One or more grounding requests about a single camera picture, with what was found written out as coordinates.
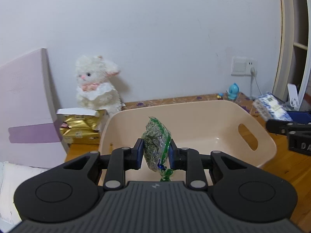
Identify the white bed pillow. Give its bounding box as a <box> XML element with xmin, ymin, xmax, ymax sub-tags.
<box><xmin>1</xmin><ymin>162</ymin><xmax>46</xmax><ymax>232</ymax></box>

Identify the blue bird figurine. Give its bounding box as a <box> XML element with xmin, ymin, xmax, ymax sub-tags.
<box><xmin>227</xmin><ymin>83</ymin><xmax>239</xmax><ymax>101</ymax></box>

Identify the green dried herb bag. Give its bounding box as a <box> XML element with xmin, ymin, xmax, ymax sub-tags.
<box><xmin>141</xmin><ymin>117</ymin><xmax>173</xmax><ymax>182</ymax></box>

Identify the white plug and cable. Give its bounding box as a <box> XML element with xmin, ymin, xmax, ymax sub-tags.
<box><xmin>250</xmin><ymin>67</ymin><xmax>264</xmax><ymax>101</ymax></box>

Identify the blue white tissue pack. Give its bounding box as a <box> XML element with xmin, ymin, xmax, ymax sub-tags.
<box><xmin>252</xmin><ymin>93</ymin><xmax>292</xmax><ymax>121</ymax></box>

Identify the beige plastic storage basket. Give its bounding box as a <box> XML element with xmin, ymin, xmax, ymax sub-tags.
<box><xmin>99</xmin><ymin>100</ymin><xmax>277</xmax><ymax>167</ymax></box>

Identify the pink purple headboard panel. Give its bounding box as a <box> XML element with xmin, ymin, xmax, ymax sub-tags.
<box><xmin>1</xmin><ymin>48</ymin><xmax>68</xmax><ymax>168</ymax></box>

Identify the white wall switch socket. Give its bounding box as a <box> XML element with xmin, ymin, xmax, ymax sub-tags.
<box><xmin>231</xmin><ymin>56</ymin><xmax>257</xmax><ymax>76</ymax></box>

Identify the white phone stand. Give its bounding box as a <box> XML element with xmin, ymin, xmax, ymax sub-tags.
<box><xmin>287</xmin><ymin>83</ymin><xmax>299</xmax><ymax>111</ymax></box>

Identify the white plush bunny toy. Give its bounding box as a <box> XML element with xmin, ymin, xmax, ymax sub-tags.
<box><xmin>75</xmin><ymin>56</ymin><xmax>122</xmax><ymax>116</ymax></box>

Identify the gold foil snack bag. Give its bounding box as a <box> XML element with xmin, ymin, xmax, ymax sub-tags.
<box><xmin>56</xmin><ymin>108</ymin><xmax>109</xmax><ymax>145</ymax></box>

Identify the white wooden shelf unit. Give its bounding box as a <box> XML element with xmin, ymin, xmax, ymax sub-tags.
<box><xmin>273</xmin><ymin>0</ymin><xmax>310</xmax><ymax>111</ymax></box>

